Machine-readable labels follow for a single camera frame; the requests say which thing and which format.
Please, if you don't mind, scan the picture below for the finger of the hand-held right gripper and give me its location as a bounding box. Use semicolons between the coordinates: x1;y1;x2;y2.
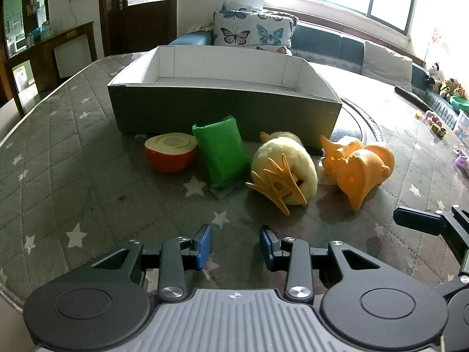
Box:
393;204;469;265

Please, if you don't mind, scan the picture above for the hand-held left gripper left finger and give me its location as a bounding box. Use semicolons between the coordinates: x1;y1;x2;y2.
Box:
90;224;213;302

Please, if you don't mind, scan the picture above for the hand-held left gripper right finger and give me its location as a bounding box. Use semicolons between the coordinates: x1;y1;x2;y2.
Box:
259;226;382;303

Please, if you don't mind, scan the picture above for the toy half apple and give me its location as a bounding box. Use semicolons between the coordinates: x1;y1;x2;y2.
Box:
144;133;199;174

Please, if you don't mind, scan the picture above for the yellow plush duck toy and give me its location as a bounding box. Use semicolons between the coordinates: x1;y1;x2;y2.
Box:
245;131;319;216

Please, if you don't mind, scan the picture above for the green packet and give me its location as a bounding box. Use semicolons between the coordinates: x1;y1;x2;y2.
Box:
192;115;253;199

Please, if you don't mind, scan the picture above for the small horned orange plastic toy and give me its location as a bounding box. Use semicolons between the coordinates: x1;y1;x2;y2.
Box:
320;134;363;173

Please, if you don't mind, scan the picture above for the dark cardboard box white inside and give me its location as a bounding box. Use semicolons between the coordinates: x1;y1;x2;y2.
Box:
107;46;343;148

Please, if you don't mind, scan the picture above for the printed plastic box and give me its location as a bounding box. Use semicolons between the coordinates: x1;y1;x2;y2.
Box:
453;110;469;141

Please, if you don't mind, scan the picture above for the glass turntable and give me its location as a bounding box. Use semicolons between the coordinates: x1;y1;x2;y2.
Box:
332;96;384;148

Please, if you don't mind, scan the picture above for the black stick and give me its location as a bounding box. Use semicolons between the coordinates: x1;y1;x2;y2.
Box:
395;85;434;112

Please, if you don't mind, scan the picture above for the brown plush toy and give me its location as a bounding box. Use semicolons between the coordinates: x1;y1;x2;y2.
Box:
438;78;467;99

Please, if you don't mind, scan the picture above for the grey quilted star tablecloth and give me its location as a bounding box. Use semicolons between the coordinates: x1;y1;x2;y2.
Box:
0;52;469;314

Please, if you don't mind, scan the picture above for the grey cushion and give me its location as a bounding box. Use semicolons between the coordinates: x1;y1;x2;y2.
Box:
363;40;414;83

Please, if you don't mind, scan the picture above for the teal sofa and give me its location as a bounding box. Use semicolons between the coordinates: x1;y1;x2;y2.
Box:
291;20;435;94

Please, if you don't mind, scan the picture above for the flat butterfly print pillow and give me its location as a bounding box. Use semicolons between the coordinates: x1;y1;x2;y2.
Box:
256;45;293;56

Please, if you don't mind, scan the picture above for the blue cushion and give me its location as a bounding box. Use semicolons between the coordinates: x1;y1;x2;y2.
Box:
169;31;214;47

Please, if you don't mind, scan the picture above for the large butterfly print pillow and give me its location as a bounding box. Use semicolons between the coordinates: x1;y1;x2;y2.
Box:
213;9;298;50

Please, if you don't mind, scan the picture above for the dark wooden door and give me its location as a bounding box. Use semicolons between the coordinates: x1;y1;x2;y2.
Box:
98;0;178;57

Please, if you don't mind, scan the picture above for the dark wooden desk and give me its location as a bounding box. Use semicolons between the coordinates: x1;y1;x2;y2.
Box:
4;21;98;116

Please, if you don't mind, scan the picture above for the wooden shelf cabinet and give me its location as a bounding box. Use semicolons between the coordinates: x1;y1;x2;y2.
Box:
0;0;50;63

